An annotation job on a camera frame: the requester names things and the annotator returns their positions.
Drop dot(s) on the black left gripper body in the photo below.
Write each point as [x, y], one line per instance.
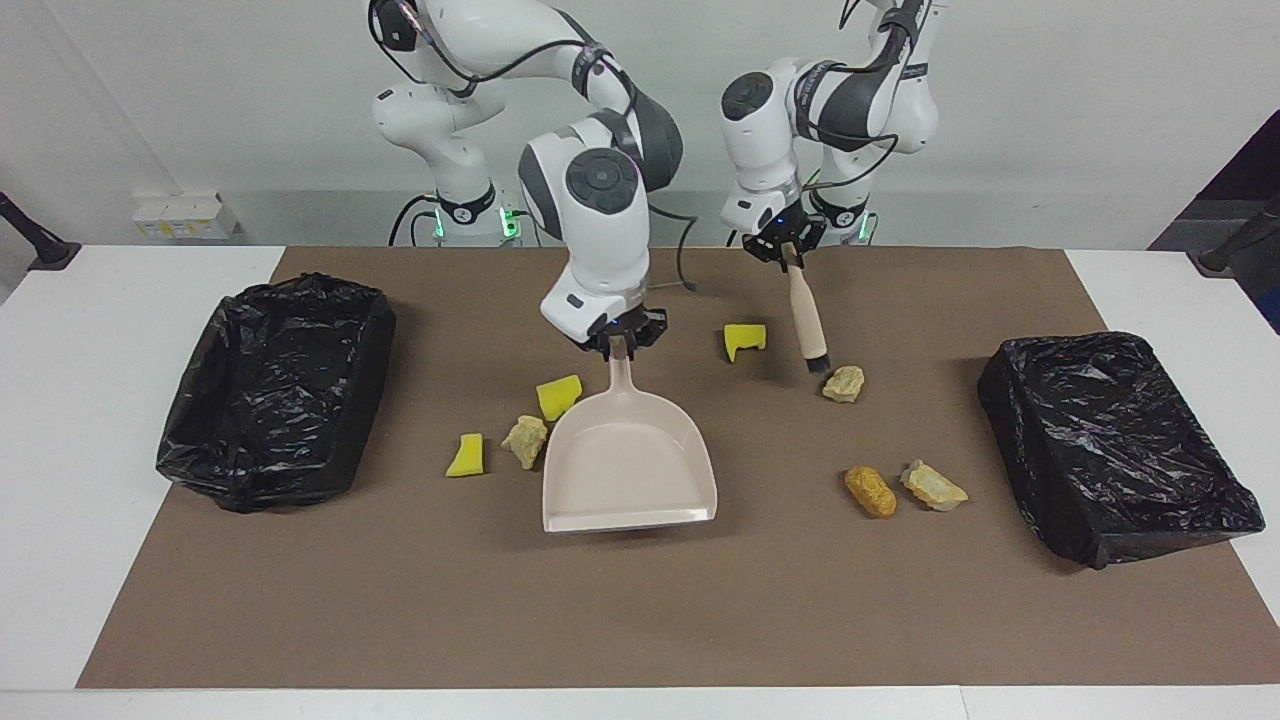
[790, 235]

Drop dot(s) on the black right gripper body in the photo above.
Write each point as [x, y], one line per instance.
[635, 330]

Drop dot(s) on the beige hand brush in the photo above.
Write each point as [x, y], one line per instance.
[805, 320]

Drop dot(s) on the notched yellow sponge piece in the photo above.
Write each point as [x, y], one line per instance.
[748, 338]

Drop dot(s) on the beige plastic dustpan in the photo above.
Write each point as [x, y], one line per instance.
[620, 460]

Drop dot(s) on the beige foam chunk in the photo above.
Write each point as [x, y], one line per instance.
[524, 440]

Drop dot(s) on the beige ridged dumpling toy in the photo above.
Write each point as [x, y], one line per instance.
[932, 485]
[844, 384]

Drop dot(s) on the brown bread roll toy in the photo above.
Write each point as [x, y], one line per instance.
[870, 491]

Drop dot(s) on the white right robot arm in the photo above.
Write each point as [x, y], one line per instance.
[600, 220]

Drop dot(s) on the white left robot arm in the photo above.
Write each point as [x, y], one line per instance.
[760, 140]

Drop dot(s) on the black bag lined bin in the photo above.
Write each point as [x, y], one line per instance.
[270, 400]
[1110, 450]

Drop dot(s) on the brown table mat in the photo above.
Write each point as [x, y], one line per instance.
[600, 620]

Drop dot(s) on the black stand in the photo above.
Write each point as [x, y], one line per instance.
[1235, 245]
[45, 250]

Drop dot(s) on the black background panel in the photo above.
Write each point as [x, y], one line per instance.
[1230, 170]

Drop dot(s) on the white power socket box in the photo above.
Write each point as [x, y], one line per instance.
[185, 215]

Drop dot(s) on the dark blue object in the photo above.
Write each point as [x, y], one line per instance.
[1273, 300]

